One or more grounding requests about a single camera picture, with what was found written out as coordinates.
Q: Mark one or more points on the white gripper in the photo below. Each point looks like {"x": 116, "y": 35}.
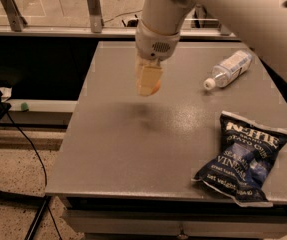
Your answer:
{"x": 156, "y": 45}

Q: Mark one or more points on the orange fruit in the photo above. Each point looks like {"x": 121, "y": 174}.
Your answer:
{"x": 156, "y": 87}

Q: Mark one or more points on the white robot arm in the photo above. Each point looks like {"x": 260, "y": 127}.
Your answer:
{"x": 260, "y": 24}

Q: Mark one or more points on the blue potato chip bag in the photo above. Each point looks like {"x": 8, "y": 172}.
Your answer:
{"x": 248, "y": 153}

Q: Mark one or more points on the clear plastic water bottle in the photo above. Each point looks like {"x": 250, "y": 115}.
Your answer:
{"x": 228, "y": 70}

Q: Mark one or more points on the grey table drawer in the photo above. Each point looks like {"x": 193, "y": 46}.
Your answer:
{"x": 166, "y": 224}

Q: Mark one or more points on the right metal railing post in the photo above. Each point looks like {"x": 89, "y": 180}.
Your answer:
{"x": 224, "y": 31}

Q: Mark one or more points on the metal railing post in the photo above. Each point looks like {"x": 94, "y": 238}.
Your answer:
{"x": 95, "y": 14}
{"x": 224, "y": 31}
{"x": 16, "y": 21}

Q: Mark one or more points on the middle metal railing post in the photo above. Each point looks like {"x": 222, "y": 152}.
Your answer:
{"x": 95, "y": 14}

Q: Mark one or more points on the left metal railing post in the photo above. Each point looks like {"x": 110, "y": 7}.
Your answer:
{"x": 16, "y": 21}

